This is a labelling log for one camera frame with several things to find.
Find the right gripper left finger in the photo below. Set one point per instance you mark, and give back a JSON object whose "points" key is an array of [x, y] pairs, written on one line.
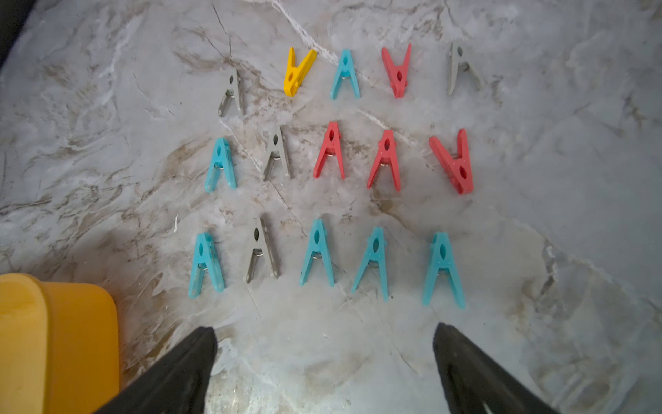
{"points": [[177, 383]]}

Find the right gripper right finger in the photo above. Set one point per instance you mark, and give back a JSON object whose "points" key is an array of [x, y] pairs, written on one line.
{"points": [[474, 383]]}

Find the teal clothespin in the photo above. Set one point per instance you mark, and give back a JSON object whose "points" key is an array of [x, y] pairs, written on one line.
{"points": [[442, 261], [345, 70], [317, 248], [461, 60], [205, 260], [221, 161]]}

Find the yellow plastic storage box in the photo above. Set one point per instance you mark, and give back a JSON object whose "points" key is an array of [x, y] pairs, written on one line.
{"points": [[59, 346]]}

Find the grey clothespin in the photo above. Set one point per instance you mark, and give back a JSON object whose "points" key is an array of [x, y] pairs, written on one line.
{"points": [[276, 151], [231, 90], [261, 246], [375, 253]]}

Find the red clothespin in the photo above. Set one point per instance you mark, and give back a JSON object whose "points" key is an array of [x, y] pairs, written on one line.
{"points": [[387, 156], [331, 146], [397, 74], [459, 169]]}

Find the yellow clothespin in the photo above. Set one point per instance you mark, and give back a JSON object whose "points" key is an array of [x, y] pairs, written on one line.
{"points": [[294, 75]]}

